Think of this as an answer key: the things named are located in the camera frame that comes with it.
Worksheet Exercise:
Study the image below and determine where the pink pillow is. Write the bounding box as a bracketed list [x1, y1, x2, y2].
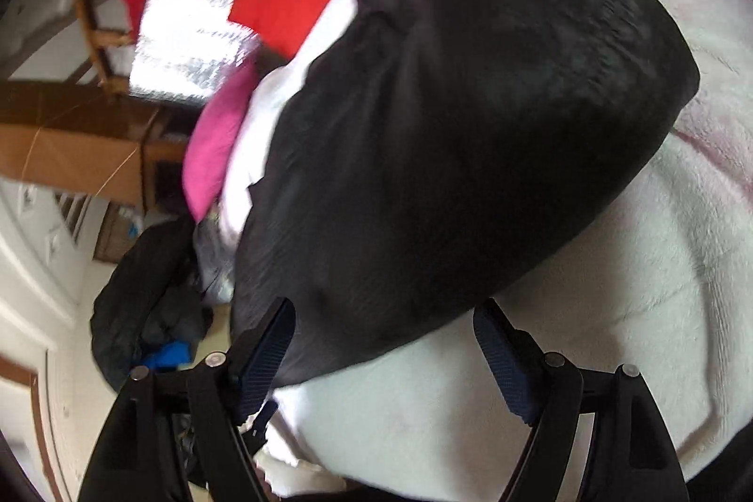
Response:
[181, 54, 259, 222]

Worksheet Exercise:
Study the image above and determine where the white bed blanket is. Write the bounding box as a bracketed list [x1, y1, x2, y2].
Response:
[217, 0, 753, 500]

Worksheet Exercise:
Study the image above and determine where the black jacket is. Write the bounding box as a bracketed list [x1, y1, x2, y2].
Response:
[231, 0, 699, 387]

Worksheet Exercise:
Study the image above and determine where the grey folded garment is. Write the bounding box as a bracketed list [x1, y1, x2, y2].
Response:
[192, 218, 235, 307]

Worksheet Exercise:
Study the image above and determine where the brown cardboard box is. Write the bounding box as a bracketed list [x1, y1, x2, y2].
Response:
[1, 125, 143, 207]

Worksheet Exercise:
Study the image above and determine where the blue garment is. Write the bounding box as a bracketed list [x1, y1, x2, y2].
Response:
[140, 340, 192, 369]

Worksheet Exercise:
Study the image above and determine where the dark clothes pile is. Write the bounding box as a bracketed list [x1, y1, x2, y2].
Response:
[89, 216, 213, 391]

